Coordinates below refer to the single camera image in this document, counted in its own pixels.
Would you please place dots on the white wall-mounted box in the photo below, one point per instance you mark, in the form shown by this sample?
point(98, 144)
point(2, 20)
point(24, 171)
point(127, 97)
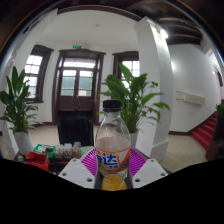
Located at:
point(191, 98)

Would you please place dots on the green flat box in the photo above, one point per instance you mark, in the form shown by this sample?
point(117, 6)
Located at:
point(45, 150)

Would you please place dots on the green exit sign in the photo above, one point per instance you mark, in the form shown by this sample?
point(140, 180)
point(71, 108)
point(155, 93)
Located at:
point(76, 46)

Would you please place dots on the broad potted plant, white pot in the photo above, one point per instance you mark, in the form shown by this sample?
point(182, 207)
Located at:
point(16, 103)

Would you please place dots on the black chair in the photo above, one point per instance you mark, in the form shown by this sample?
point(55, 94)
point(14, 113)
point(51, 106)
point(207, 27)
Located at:
point(75, 130)

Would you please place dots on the red carpeted staircase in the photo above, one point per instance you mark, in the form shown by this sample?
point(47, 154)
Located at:
point(205, 131)

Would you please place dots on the tall potted plant, white pot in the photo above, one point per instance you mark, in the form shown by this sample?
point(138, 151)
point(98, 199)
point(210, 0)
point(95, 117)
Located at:
point(136, 96)

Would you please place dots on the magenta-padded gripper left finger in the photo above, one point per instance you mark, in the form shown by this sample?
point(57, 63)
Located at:
point(75, 173)

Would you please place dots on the green folded cloth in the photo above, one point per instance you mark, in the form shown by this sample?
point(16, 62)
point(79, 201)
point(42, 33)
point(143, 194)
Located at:
point(86, 150)

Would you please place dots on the brown tray of small cups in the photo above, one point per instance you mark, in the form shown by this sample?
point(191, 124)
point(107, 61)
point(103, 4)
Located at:
point(66, 151)

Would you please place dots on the clear orange-labelled drink bottle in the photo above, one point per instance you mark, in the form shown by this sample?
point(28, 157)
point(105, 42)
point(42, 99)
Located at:
point(112, 150)

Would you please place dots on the dark-framed window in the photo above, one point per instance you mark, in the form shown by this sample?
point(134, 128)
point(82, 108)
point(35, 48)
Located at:
point(35, 73)
point(131, 63)

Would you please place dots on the dark wooden double door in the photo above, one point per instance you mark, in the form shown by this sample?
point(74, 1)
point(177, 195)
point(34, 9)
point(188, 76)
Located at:
point(78, 86)

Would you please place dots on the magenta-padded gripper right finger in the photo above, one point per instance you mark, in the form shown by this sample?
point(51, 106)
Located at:
point(150, 172)

